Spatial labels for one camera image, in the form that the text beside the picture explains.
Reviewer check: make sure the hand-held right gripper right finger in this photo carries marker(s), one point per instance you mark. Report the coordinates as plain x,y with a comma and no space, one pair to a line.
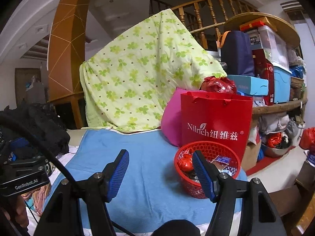
203,177

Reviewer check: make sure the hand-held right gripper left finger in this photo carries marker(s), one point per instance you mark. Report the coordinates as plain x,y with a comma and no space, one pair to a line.
119,174

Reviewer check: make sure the red mesh basket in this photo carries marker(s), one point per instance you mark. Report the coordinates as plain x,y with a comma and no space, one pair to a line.
187,184

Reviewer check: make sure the knotted red plastic bag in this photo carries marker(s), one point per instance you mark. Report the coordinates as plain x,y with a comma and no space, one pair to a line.
185,163

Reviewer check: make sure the blue cardboard box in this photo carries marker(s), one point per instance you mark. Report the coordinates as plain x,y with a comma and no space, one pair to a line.
221,159

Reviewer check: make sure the person's left hand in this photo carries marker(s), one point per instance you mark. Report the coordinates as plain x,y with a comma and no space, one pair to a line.
16,211

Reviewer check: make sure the pink orange patterned scarf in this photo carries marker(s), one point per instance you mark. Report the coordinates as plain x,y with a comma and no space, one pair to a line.
37,196

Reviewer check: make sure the blue cloth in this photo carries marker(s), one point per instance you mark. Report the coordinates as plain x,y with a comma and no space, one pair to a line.
19,143

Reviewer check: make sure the blue blanket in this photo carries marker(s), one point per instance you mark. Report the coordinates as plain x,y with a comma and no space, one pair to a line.
152,196

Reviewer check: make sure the black fuzzy garment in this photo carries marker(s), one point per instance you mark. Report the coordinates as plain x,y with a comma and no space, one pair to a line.
41,123

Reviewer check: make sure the red floor mat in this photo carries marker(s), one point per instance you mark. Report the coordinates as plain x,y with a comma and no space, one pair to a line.
260,167

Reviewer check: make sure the pink pillow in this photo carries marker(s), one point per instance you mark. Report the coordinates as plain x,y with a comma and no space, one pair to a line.
172,120

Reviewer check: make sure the red paper bag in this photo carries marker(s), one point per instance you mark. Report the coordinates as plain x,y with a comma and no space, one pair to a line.
216,113

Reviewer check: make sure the metal basin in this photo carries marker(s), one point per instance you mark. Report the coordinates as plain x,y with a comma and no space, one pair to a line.
275,152

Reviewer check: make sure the small red plastic bag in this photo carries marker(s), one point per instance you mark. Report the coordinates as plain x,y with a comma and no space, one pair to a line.
308,137
274,140

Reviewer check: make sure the wooden side table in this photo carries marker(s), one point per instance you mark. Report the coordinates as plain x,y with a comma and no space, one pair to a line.
73,98

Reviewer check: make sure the grey plastic bag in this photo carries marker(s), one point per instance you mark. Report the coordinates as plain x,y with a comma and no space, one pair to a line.
275,124

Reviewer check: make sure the large red plastic bag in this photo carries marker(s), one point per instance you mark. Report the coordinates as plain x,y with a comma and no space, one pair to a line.
216,84

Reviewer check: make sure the brown wooden door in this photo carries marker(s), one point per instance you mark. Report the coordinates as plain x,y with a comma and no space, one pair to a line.
24,78

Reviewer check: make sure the green floral quilt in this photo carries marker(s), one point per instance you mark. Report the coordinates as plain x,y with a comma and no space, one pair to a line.
137,78

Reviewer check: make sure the brown wooden furniture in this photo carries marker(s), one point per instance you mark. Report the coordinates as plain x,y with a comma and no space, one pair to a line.
300,201

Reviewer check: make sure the round wooden shelf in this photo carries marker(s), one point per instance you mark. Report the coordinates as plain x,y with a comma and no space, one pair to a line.
278,108

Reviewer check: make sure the light blue flat box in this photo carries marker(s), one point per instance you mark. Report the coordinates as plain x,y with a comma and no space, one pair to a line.
248,83

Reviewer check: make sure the dark red box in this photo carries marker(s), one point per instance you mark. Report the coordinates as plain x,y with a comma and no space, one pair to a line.
265,78

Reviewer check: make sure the light blue plastic bin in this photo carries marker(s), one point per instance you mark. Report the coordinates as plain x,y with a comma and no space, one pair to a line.
281,83

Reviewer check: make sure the orange wooden cabinet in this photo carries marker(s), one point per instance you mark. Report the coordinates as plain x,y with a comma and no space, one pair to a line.
66,54

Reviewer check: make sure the woven basket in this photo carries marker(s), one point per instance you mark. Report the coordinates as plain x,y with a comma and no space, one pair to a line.
296,88

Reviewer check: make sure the recessed ceiling light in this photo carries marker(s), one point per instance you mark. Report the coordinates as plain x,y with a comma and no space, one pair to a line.
40,29

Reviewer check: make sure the clear plastic storage box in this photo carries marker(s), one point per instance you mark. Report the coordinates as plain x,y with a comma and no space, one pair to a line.
270,44

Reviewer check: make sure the orange box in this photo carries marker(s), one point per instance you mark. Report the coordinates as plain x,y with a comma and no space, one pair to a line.
256,23

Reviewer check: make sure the wooden stair railing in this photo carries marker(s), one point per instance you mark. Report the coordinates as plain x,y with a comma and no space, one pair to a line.
209,9

